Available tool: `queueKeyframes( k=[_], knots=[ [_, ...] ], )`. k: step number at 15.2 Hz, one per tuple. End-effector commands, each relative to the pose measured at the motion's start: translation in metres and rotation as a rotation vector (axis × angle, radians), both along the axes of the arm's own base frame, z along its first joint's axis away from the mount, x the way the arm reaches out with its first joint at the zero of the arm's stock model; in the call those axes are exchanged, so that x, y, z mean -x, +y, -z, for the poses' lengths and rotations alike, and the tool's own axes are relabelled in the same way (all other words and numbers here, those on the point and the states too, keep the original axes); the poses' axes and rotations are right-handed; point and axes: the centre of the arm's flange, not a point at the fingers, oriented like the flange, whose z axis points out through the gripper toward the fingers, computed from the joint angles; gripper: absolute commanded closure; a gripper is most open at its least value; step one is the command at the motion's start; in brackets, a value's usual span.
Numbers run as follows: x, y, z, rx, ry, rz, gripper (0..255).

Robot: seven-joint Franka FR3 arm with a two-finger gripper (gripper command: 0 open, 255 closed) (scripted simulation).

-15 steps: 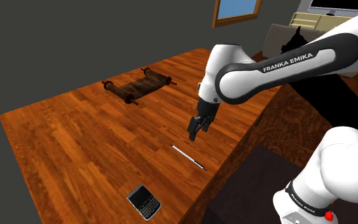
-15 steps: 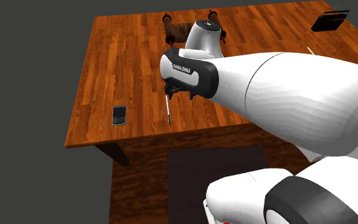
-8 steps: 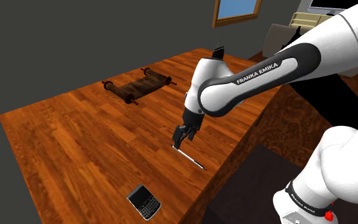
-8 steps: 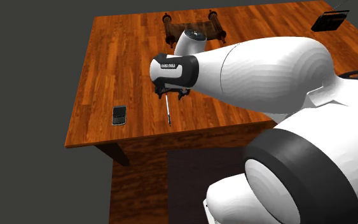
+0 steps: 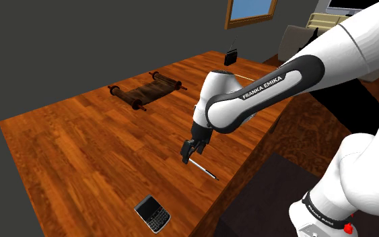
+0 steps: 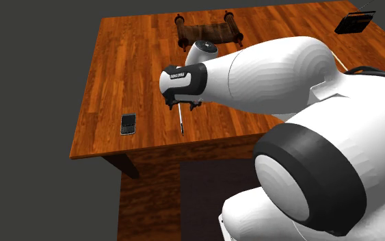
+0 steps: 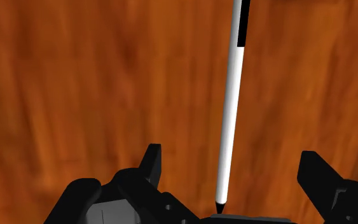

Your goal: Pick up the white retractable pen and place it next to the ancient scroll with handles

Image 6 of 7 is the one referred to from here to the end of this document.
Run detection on brown rolled scroll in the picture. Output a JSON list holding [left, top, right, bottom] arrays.
[[173, 10, 245, 53]]

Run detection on brown wooden desk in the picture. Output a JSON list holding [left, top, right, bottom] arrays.
[[69, 0, 385, 241]]

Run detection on pale thin stick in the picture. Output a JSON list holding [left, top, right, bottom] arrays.
[[331, 51, 349, 73]]

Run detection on black radio with antenna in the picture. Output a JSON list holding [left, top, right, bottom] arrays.
[[333, 0, 377, 36]]

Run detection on black keypad phone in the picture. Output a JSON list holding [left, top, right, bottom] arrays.
[[120, 112, 137, 136]]

